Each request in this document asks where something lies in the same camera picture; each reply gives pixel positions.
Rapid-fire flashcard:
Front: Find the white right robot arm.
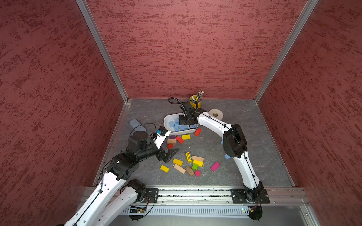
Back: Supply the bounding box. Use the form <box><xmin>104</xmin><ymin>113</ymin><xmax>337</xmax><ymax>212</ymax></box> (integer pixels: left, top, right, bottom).
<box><xmin>179</xmin><ymin>102</ymin><xmax>264</xmax><ymax>203</ymax></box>

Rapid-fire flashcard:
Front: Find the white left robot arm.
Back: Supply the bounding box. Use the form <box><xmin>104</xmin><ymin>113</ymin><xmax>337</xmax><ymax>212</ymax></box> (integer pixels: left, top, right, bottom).
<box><xmin>65</xmin><ymin>126</ymin><xmax>177</xmax><ymax>226</ymax></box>

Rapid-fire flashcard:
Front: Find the tan block left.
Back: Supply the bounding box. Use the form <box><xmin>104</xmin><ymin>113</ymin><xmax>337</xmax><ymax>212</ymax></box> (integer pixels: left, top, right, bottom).
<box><xmin>167</xmin><ymin>139</ymin><xmax>177</xmax><ymax>144</ymax></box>

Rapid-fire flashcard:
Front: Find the yellow block centre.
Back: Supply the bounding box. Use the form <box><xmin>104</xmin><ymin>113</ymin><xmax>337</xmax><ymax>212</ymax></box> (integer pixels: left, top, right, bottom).
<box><xmin>173</xmin><ymin>158</ymin><xmax>183</xmax><ymax>166</ymax></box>

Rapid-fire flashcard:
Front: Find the yellow block front left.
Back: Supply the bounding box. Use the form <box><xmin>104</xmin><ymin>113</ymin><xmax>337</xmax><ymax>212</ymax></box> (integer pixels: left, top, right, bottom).
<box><xmin>160</xmin><ymin>165</ymin><xmax>169</xmax><ymax>173</ymax></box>

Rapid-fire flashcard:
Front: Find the red flat block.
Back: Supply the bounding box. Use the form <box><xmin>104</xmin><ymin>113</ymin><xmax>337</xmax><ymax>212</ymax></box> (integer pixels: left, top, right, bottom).
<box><xmin>176</xmin><ymin>136</ymin><xmax>184</xmax><ymax>144</ymax></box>

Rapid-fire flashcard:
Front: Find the red upright block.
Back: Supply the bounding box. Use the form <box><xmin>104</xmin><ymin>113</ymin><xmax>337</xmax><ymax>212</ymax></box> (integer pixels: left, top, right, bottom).
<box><xmin>194</xmin><ymin>128</ymin><xmax>202</xmax><ymax>137</ymax></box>

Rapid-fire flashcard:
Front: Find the striped yellow block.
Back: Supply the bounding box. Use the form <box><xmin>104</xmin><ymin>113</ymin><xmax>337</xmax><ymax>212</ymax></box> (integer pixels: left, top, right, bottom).
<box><xmin>186</xmin><ymin>152</ymin><xmax>192</xmax><ymax>163</ymax></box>

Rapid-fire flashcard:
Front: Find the yellow metal pencil bucket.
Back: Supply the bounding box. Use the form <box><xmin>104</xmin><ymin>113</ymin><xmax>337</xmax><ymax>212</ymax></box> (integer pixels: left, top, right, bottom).
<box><xmin>189</xmin><ymin>95</ymin><xmax>201</xmax><ymax>109</ymax></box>

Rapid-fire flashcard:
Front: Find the natural wood long block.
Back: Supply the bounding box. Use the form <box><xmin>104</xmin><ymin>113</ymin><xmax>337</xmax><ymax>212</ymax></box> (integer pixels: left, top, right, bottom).
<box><xmin>173</xmin><ymin>164</ymin><xmax>186</xmax><ymax>174</ymax></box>

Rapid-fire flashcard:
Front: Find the white rectangular bowl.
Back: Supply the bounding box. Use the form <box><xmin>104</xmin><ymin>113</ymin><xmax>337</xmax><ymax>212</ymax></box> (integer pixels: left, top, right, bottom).
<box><xmin>164</xmin><ymin>113</ymin><xmax>199</xmax><ymax>136</ymax></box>

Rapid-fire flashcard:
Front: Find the yellow block near bowl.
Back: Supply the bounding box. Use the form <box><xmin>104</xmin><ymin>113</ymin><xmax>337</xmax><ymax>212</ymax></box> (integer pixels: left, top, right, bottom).
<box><xmin>182</xmin><ymin>134</ymin><xmax>191</xmax><ymax>140</ymax></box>

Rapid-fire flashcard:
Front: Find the bundle of pencils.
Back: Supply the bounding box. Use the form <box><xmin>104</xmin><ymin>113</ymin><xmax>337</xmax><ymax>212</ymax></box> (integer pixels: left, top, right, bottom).
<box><xmin>193</xmin><ymin>89</ymin><xmax>205</xmax><ymax>104</ymax></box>

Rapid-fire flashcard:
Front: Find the white tape roll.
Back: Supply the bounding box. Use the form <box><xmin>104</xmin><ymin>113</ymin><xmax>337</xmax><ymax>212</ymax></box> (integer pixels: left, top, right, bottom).
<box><xmin>208</xmin><ymin>109</ymin><xmax>223</xmax><ymax>120</ymax></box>

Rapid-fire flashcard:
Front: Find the dark wood block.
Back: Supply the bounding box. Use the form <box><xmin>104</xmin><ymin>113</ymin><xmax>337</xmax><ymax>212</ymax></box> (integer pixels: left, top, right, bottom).
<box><xmin>185</xmin><ymin>166</ymin><xmax>195</xmax><ymax>177</ymax></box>

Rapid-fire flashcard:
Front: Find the yellow block beside green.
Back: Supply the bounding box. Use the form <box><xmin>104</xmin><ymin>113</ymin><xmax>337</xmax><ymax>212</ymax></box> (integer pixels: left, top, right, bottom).
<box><xmin>193</xmin><ymin>160</ymin><xmax>203</xmax><ymax>167</ymax></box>

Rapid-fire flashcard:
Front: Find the tan wood block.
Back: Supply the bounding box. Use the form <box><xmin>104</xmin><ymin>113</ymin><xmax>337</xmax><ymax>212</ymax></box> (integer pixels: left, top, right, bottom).
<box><xmin>192</xmin><ymin>155</ymin><xmax>204</xmax><ymax>162</ymax></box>

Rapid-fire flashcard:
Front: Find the magenta round block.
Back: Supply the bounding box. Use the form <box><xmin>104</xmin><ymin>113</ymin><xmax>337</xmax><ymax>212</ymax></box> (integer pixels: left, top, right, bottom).
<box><xmin>195</xmin><ymin>170</ymin><xmax>201</xmax><ymax>177</ymax></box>

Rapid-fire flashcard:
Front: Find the magenta block front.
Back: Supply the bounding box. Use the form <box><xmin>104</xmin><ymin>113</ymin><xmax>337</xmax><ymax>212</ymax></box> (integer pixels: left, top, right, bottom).
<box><xmin>210</xmin><ymin>162</ymin><xmax>220</xmax><ymax>172</ymax></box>

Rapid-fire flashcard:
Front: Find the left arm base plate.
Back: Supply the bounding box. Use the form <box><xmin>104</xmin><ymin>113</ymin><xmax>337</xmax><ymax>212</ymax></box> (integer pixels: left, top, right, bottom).
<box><xmin>135</xmin><ymin>188</ymin><xmax>159</xmax><ymax>205</ymax></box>

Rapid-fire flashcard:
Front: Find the aluminium front rail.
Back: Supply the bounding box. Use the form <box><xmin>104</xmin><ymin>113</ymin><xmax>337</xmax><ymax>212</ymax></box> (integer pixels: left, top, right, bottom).
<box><xmin>148</xmin><ymin>186</ymin><xmax>310</xmax><ymax>206</ymax></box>

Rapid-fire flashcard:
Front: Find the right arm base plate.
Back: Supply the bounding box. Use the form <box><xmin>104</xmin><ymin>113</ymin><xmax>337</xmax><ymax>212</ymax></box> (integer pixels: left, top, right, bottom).
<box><xmin>230</xmin><ymin>188</ymin><xmax>270</xmax><ymax>205</ymax></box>

